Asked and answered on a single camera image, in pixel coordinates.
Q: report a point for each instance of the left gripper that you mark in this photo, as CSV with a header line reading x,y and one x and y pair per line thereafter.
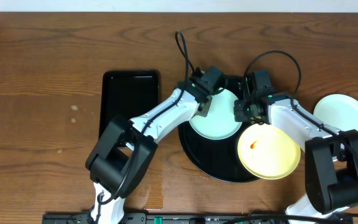
x,y
206,107

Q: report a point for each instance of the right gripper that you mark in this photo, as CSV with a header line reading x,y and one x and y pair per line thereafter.
x,y
240,116

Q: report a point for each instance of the light blue plate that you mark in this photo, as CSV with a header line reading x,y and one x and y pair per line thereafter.
x,y
339,111
219,122

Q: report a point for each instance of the yellow plate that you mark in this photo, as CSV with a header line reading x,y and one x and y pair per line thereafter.
x,y
267,152

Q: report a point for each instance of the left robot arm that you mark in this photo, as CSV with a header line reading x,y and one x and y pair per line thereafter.
x,y
123,153

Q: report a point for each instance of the black round tray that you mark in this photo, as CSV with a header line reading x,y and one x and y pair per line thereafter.
x,y
217,158

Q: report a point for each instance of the black rectangular tray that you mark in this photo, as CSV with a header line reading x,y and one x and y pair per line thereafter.
x,y
128,93

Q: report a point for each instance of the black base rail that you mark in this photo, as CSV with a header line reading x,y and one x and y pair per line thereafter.
x,y
139,218

